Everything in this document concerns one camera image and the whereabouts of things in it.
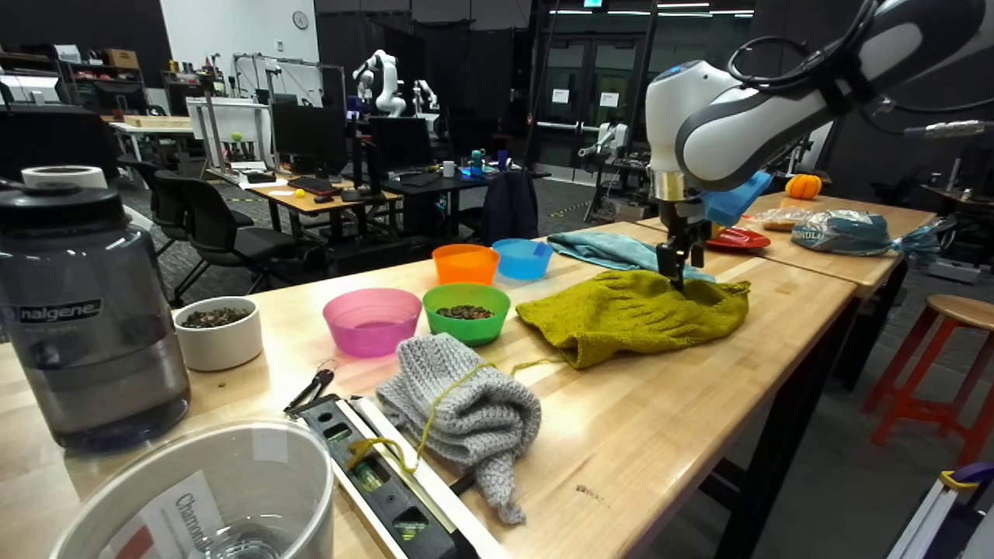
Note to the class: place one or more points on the pink plastic bowl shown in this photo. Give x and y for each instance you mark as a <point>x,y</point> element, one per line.
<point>370,320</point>

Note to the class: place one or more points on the grey knit cloth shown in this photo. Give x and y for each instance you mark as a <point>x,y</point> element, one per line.
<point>467,413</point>

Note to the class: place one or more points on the wooden desk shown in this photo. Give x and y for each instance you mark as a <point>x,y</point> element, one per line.
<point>299,195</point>

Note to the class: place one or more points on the green plastic bowl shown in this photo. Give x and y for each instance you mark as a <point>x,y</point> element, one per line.
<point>467,325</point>

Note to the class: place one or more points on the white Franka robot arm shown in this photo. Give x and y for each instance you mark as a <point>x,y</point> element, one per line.
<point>788,104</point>

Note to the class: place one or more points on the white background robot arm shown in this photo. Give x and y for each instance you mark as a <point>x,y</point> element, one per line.
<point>379,80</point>

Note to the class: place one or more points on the small white background robot arm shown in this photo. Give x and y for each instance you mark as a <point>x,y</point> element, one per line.
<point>424,97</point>

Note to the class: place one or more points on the black office chair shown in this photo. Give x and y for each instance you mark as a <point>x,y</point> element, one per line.
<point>206,221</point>

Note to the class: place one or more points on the crumpled clear plastic bag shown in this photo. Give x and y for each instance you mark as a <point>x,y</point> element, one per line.
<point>924,238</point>

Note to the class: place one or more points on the white frame box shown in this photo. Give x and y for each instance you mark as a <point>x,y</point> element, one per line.
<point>227,111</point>

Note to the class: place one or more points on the round wall clock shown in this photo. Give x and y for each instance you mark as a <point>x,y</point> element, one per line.
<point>299,18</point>

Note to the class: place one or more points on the grey blender jar black lid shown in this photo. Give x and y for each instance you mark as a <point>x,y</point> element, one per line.
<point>88,320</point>

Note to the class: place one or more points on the metal rail with yellow clip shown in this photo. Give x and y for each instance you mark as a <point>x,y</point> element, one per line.
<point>933,522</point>

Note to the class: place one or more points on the orange plastic bowl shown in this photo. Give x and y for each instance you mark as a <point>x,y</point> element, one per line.
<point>465,269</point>

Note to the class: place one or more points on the small orange object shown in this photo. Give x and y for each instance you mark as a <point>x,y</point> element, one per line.
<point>802,188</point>

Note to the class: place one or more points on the blue plastic bowl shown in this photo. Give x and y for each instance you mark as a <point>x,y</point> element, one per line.
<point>524,263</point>

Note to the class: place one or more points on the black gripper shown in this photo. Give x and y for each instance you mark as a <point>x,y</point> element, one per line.
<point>684,227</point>

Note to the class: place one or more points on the yellow knit cloth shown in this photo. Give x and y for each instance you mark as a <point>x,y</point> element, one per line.
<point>630,314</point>

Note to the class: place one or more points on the small black clip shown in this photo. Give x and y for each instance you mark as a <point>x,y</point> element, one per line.
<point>308,393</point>

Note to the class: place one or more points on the dark storage shelf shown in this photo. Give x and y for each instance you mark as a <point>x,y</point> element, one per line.
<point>102,78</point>

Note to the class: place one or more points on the red plate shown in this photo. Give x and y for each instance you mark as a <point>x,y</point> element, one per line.
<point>742,242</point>

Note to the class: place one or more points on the white paper label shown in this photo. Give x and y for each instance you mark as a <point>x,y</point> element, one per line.
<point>173,515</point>

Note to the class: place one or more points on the teal cloth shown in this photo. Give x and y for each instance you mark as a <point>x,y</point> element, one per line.
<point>609,249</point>

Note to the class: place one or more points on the small beige object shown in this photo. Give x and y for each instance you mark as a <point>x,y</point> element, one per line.
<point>776,218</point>

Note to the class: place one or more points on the black monitor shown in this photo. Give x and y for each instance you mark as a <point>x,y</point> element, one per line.
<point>308,136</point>
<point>400,143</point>

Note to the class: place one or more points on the large white bowl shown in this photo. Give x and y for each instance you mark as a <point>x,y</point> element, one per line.
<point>281,498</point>

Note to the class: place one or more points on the small white ceramic bowl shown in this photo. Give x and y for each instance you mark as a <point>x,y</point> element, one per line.
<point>219,337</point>

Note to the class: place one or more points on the black spirit level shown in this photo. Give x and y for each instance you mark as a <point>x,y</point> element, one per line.
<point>376,498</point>

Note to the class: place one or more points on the orange metal stool wooden seat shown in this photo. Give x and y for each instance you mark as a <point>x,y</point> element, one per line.
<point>964,311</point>

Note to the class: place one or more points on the wooden table black frame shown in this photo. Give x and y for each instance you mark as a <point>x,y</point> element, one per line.
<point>642,435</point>
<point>849,269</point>

